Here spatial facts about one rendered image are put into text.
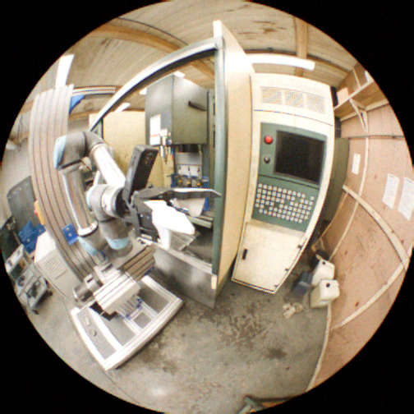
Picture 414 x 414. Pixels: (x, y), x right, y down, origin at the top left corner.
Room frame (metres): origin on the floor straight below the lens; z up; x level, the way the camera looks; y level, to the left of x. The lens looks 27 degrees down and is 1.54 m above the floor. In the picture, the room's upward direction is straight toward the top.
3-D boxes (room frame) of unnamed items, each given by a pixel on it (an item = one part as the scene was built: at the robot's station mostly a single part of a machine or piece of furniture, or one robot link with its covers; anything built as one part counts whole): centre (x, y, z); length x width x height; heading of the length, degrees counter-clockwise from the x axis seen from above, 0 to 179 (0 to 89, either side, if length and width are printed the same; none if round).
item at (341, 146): (1.84, -2.47, 2.10); 1.00 x 0.28 x 4.20; 150
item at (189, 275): (1.04, 0.82, 0.40); 2.08 x 0.07 x 0.80; 60
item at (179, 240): (1.15, 0.53, 0.70); 0.90 x 0.30 x 0.16; 60
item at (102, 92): (0.61, 0.70, 2.00); 0.32 x 0.09 x 0.05; 150
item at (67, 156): (0.33, 0.53, 1.41); 0.15 x 0.12 x 0.55; 164
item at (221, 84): (0.52, -0.06, 1.40); 0.04 x 0.04 x 1.20; 60
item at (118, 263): (0.44, 0.50, 1.01); 0.36 x 0.22 x 0.06; 150
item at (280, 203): (1.26, -0.85, 1.06); 1.34 x 0.58 x 2.12; 150
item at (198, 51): (0.99, 0.85, 2.01); 2.04 x 0.03 x 0.04; 60
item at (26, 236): (0.60, 4.48, 0.39); 1.20 x 0.80 x 0.79; 150
